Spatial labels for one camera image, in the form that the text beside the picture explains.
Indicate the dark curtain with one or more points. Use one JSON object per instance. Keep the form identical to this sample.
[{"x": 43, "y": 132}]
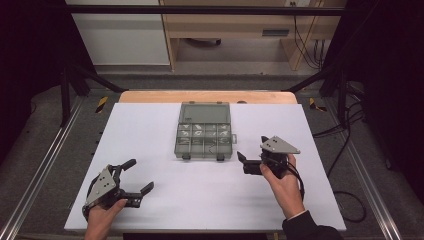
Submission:
[
  {"x": 390, "y": 83},
  {"x": 30, "y": 60}
]

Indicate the wooden table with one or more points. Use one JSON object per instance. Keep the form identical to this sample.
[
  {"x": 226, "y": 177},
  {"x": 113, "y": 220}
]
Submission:
[{"x": 150, "y": 96}]

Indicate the light wooden desk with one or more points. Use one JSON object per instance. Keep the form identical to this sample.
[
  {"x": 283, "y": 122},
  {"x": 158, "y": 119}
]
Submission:
[{"x": 233, "y": 25}]

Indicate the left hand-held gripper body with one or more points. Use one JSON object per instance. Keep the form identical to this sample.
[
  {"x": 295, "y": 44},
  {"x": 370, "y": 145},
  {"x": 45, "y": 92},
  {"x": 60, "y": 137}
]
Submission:
[{"x": 103, "y": 188}]

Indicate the person's left hand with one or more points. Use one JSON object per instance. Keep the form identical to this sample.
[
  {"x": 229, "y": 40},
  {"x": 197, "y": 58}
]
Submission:
[{"x": 101, "y": 220}]

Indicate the yellow black tape strip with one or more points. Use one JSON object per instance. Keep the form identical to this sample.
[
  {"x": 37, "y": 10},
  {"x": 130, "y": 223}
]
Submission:
[
  {"x": 102, "y": 104},
  {"x": 315, "y": 105}
]

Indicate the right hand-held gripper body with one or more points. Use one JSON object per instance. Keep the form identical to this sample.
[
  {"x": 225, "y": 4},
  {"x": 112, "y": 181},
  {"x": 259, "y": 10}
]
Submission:
[{"x": 278, "y": 150}]

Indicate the white board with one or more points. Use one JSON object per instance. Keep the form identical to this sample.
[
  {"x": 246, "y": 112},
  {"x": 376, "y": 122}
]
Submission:
[{"x": 200, "y": 200}]

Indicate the black horizontal frame bar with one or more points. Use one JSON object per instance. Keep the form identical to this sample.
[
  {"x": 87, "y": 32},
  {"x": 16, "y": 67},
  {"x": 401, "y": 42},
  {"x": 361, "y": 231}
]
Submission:
[{"x": 200, "y": 10}]

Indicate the assorted small metal parts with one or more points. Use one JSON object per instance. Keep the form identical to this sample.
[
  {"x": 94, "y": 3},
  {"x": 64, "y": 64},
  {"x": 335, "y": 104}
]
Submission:
[{"x": 199, "y": 133}]

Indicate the black frame post with brace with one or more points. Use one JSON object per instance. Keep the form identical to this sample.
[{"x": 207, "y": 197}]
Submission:
[
  {"x": 341, "y": 100},
  {"x": 65, "y": 100}
]

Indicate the person's right hand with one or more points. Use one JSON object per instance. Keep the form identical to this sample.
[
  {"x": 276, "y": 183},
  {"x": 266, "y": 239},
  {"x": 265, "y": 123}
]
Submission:
[{"x": 285, "y": 190}]

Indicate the grey plastic compartment box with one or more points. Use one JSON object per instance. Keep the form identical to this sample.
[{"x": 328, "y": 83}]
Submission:
[{"x": 204, "y": 140}]

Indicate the aluminium floor rail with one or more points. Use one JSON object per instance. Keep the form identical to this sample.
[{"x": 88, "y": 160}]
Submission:
[
  {"x": 46, "y": 160},
  {"x": 370, "y": 173}
]

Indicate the white cabinet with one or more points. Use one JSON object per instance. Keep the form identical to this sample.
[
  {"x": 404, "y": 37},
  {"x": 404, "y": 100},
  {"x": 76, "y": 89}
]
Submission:
[{"x": 126, "y": 40}]

